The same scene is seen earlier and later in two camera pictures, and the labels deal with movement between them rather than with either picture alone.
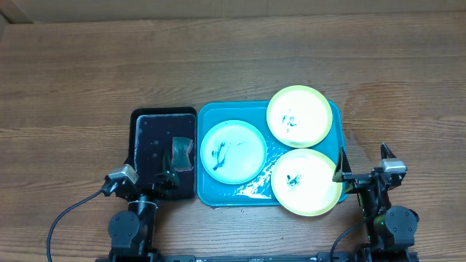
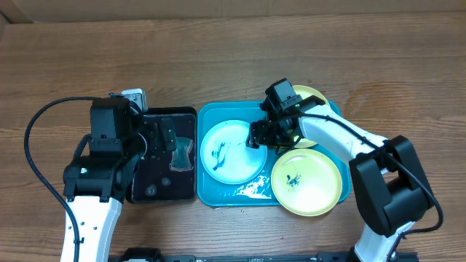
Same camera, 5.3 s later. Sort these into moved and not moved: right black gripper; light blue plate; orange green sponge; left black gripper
Moved: left black gripper; right black gripper
Not moved: light blue plate; orange green sponge
